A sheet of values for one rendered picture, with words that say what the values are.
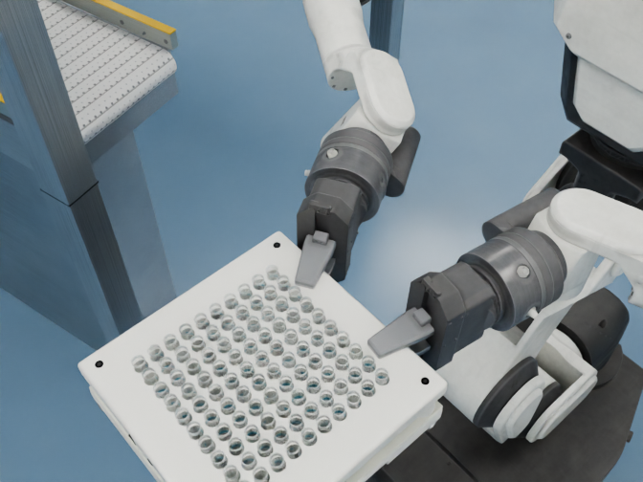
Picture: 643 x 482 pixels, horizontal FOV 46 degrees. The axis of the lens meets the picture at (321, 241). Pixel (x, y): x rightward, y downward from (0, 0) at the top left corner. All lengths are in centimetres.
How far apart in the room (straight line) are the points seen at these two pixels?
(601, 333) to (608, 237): 90
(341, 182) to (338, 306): 14
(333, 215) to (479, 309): 17
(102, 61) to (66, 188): 29
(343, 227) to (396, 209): 149
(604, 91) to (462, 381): 50
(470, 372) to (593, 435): 59
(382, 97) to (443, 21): 211
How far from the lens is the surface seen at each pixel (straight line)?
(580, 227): 79
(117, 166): 155
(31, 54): 102
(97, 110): 126
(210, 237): 219
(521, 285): 76
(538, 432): 159
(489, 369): 121
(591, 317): 168
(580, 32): 97
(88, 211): 121
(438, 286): 70
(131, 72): 132
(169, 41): 133
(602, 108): 101
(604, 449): 175
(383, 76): 91
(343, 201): 77
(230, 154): 242
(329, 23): 98
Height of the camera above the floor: 168
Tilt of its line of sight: 51 degrees down
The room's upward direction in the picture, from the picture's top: straight up
